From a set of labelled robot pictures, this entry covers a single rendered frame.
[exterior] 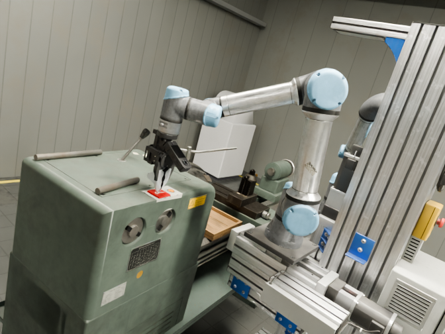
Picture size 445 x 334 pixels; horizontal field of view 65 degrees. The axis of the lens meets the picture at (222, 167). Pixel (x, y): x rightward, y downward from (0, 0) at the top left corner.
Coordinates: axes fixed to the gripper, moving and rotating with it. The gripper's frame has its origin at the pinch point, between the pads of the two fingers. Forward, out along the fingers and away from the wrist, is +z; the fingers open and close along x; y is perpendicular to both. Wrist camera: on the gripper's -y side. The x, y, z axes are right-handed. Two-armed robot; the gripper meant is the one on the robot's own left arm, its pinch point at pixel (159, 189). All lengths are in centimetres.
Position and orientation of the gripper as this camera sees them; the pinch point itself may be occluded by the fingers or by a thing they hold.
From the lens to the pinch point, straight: 124.0
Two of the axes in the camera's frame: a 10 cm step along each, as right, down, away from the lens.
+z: -2.6, 9.3, 2.7
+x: -5.4, 0.9, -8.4
